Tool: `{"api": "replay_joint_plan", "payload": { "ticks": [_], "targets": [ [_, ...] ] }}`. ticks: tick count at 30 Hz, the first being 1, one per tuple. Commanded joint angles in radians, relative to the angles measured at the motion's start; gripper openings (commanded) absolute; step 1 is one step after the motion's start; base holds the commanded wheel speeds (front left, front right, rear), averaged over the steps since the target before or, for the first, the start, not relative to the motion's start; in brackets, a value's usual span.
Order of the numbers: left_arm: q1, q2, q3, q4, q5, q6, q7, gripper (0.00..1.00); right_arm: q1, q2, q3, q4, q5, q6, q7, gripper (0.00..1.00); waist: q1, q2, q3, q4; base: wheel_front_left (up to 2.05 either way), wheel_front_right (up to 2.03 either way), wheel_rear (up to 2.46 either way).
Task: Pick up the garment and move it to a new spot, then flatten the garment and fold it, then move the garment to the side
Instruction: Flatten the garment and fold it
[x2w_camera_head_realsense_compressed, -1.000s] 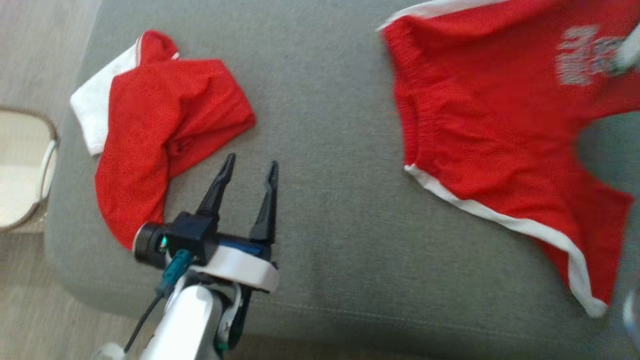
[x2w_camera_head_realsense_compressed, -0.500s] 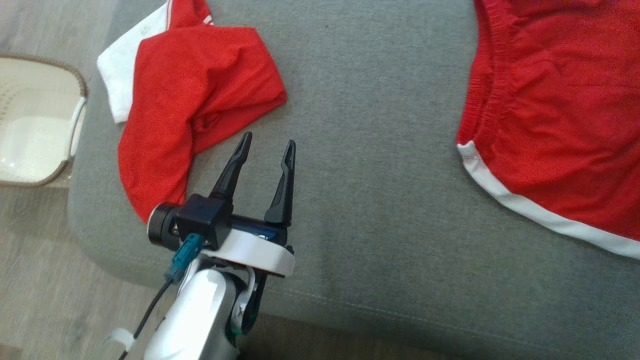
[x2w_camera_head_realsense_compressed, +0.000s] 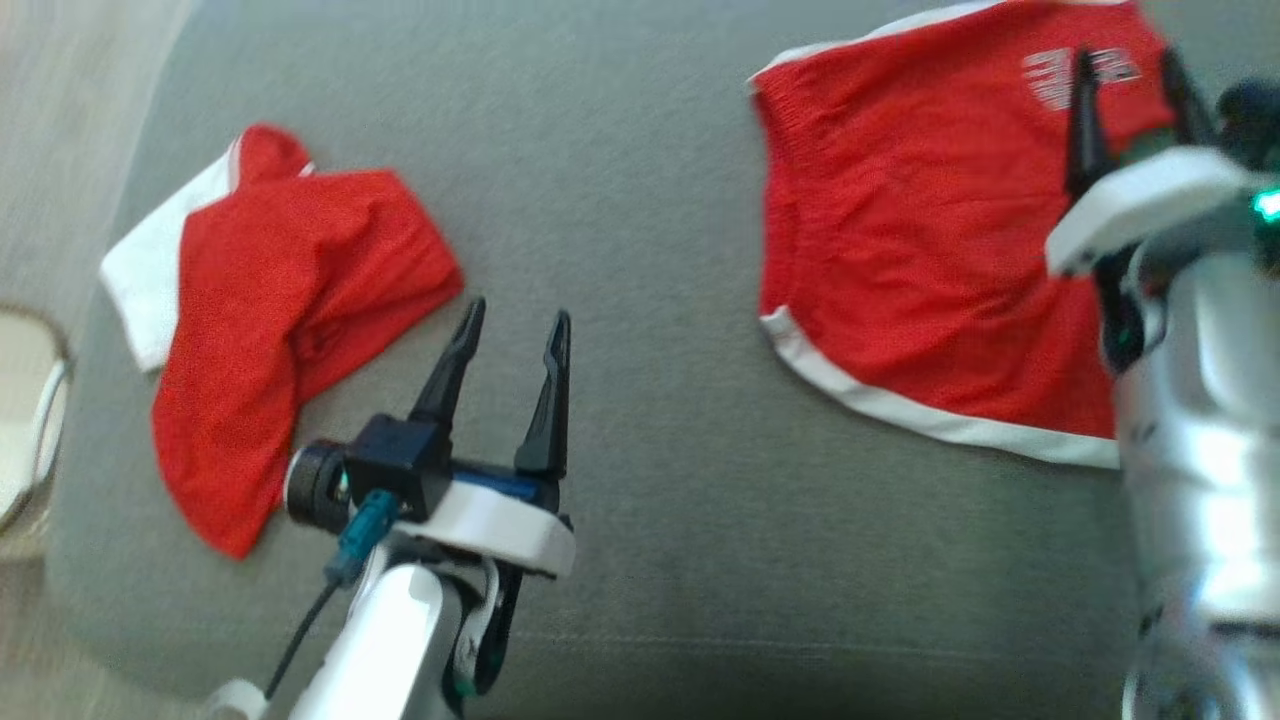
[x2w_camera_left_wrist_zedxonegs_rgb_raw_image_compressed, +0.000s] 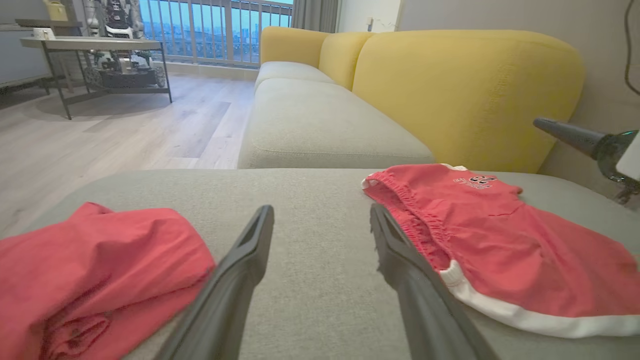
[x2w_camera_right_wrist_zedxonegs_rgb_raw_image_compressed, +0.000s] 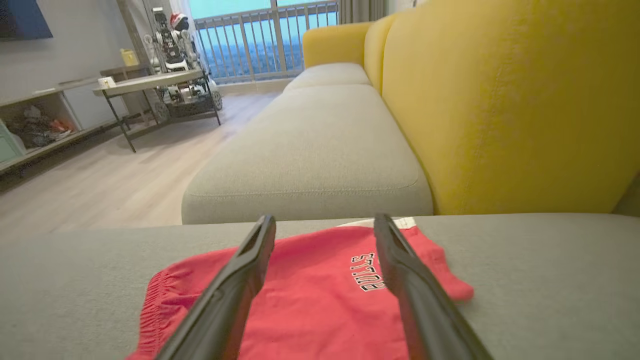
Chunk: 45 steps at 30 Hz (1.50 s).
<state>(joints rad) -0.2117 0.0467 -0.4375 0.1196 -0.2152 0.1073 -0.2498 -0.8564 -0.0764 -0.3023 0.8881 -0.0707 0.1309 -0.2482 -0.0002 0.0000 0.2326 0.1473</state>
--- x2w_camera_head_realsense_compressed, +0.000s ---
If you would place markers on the red jersey with white sleeves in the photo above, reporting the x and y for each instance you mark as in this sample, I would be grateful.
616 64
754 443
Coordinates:
260 330

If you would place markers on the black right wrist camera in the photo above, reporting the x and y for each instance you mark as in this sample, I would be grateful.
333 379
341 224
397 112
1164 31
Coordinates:
1250 120

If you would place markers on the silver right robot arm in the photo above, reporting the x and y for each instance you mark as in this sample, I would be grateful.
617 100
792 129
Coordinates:
1205 450

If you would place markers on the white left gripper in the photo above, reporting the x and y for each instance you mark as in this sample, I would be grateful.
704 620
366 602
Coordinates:
500 525

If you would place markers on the red shorts with white trim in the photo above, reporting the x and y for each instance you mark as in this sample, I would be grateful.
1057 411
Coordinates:
920 250

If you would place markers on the cream woven laundry basket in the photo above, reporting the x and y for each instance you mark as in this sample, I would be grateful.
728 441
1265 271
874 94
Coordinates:
25 430

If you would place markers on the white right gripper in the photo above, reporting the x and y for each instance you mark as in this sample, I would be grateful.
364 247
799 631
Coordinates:
1140 205

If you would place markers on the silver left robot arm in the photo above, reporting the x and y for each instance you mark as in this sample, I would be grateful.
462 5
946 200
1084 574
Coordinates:
390 650

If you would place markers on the large grey sofa seat cushion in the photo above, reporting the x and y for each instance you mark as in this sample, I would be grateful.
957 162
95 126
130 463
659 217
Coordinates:
640 400

